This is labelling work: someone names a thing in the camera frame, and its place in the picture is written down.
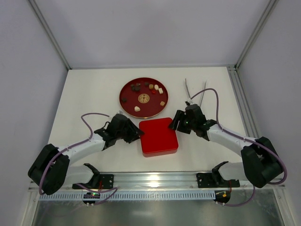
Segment metal serving tongs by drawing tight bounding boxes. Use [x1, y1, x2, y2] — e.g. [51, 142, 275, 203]
[184, 78, 207, 107]

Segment red rectangular box lid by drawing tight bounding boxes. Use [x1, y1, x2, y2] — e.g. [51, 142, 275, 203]
[139, 118, 179, 150]

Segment red chocolate box with tray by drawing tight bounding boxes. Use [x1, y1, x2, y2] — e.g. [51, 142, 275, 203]
[142, 149, 177, 157]

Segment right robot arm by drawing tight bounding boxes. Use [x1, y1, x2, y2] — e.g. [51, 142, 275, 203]
[169, 104, 285, 188]

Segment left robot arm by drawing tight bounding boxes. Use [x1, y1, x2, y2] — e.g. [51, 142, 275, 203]
[28, 113, 144, 195]

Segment white heart chocolate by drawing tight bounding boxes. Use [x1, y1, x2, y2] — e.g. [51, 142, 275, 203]
[134, 106, 141, 112]

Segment dark chocolate cluster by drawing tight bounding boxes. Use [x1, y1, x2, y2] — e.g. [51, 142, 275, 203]
[131, 86, 141, 92]

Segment round red plate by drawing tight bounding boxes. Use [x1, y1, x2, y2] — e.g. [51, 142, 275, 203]
[119, 77, 169, 119]

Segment aluminium frame rail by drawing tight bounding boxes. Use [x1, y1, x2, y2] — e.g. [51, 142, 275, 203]
[30, 171, 286, 189]

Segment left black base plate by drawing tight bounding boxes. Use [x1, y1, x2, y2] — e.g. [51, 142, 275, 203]
[72, 174, 114, 190]

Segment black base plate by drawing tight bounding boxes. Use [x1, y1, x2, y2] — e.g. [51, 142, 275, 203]
[196, 172, 240, 188]
[72, 174, 114, 190]

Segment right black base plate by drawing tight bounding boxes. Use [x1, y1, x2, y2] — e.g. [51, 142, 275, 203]
[196, 172, 240, 188]

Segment slotted cable duct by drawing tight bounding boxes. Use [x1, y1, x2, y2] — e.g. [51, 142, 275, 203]
[39, 190, 215, 202]

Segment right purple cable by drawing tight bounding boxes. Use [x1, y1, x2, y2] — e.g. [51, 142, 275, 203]
[185, 88, 289, 207]

